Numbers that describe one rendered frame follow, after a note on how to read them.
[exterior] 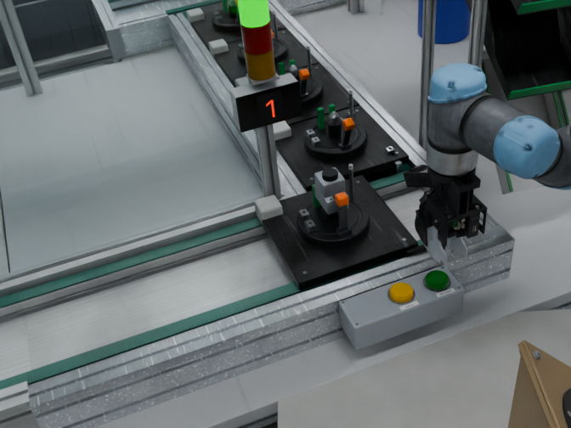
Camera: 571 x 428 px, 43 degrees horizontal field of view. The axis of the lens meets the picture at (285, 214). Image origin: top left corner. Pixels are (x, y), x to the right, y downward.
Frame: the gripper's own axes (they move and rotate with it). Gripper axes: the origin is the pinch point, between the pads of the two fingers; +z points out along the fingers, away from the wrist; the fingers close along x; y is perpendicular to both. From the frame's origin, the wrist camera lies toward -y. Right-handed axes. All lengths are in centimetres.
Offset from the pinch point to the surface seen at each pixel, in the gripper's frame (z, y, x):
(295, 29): 8, -109, 16
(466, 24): 12, -94, 65
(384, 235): 5.9, -14.1, -3.1
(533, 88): -17.9, -13.1, 25.4
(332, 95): 6, -66, 9
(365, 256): 5.9, -10.3, -8.8
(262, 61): -26.8, -30.7, -17.8
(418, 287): 6.9, -0.2, -3.5
